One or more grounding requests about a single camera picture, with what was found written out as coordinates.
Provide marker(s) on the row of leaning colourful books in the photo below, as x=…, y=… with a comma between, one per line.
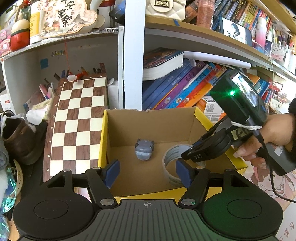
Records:
x=182, y=90

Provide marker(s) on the brown leather shoe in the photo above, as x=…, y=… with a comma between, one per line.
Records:
x=18, y=139

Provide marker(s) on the stack of thin colourful books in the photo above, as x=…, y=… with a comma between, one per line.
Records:
x=262, y=87

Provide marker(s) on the decorative wooden plaque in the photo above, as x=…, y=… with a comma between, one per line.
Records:
x=67, y=18

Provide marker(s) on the cluster of small cosmetics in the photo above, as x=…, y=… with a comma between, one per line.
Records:
x=283, y=49

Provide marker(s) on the white shelf unit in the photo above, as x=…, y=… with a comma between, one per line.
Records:
x=133, y=69

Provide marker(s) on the brown wooden chessboard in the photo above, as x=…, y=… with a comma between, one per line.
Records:
x=76, y=115

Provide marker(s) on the red cream round doll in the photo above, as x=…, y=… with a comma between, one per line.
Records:
x=19, y=36

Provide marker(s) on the person's right hand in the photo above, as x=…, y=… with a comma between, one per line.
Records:
x=277, y=129

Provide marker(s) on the white quilted handbag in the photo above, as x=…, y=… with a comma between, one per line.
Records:
x=167, y=8

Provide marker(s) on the iridescent foil wrap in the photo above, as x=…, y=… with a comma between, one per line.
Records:
x=8, y=192

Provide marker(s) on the dark blue bottle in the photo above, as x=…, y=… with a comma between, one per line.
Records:
x=268, y=45

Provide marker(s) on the cartoon printed mat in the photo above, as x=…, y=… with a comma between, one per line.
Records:
x=261, y=182

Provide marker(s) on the orange white small box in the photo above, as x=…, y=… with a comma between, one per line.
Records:
x=211, y=107

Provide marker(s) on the red glitter cylinder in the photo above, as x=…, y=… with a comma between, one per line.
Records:
x=205, y=12

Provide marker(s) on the yellow white carton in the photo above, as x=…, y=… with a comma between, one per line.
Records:
x=35, y=22

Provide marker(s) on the row of upright shelf books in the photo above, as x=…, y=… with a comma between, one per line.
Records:
x=242, y=11

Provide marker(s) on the black framed photo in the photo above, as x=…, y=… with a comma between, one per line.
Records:
x=235, y=30

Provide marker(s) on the blue sticky note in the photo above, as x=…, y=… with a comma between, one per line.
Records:
x=44, y=63

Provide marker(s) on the clear tape roll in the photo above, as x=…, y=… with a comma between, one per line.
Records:
x=167, y=162

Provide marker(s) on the grey hippo toy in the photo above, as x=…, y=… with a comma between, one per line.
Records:
x=143, y=150

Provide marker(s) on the white carton box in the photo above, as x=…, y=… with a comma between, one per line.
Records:
x=113, y=93

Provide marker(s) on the dark blue box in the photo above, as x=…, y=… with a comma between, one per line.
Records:
x=118, y=12

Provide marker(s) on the pink white bottle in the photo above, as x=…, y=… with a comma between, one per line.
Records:
x=261, y=31

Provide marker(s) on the pink printed box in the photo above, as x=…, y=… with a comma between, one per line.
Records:
x=4, y=45

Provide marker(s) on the yellow cardboard box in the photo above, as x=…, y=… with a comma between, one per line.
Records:
x=124, y=129

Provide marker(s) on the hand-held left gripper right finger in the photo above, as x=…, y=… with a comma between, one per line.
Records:
x=184, y=173

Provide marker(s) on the white paper sheet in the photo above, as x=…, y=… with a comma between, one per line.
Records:
x=217, y=59

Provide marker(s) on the thick paperback book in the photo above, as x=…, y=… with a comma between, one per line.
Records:
x=159, y=67

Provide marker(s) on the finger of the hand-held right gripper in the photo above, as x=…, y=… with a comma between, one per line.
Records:
x=195, y=154
x=208, y=132

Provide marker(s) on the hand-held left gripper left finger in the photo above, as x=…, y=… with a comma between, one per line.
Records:
x=112, y=172

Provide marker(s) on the white crumpled plastic bag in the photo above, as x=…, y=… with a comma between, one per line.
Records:
x=34, y=115

